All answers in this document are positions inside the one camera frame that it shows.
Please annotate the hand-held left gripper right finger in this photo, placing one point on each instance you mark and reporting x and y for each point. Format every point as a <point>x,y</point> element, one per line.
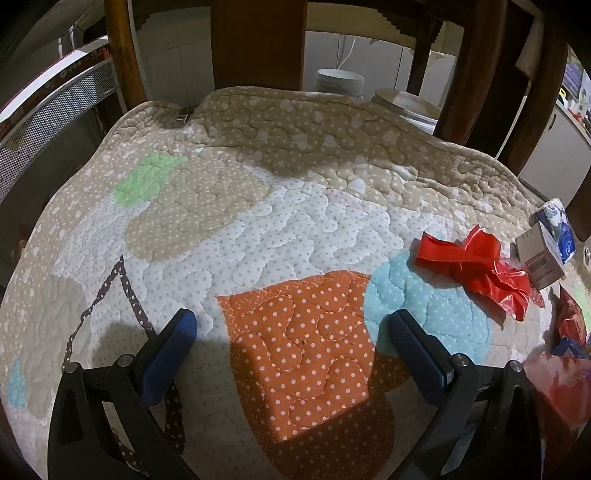
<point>420,360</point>

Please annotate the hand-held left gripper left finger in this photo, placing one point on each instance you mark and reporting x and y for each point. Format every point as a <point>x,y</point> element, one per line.
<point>173,355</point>

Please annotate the red plastic wrapper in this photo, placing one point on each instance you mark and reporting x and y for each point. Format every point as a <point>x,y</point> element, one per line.
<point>480,263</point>

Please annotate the red box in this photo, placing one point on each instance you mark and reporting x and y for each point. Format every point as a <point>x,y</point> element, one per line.
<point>558,392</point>

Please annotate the blue packet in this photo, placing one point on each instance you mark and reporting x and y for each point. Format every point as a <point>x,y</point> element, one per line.
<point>572,348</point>

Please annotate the red snack packet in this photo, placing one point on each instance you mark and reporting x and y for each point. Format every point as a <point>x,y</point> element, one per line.
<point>572,318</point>

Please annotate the small white cardboard box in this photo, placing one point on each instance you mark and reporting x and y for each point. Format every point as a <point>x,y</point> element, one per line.
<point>538,251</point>

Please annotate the blue white tissue pack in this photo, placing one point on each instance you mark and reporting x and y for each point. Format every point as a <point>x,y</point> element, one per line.
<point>561,221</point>

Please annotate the quilted dotted blanket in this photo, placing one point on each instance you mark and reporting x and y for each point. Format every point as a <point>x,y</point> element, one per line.
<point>277,207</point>

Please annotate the metal clip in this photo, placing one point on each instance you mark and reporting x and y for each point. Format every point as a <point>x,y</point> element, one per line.
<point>182,116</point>

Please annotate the white kitchen cabinets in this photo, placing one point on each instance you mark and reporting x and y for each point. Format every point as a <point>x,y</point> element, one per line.
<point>554,152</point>

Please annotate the white mesh heater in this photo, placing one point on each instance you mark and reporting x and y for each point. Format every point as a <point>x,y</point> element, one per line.
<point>51,110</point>

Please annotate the brown wooden chair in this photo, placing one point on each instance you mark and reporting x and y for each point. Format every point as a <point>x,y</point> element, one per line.
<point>258,41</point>

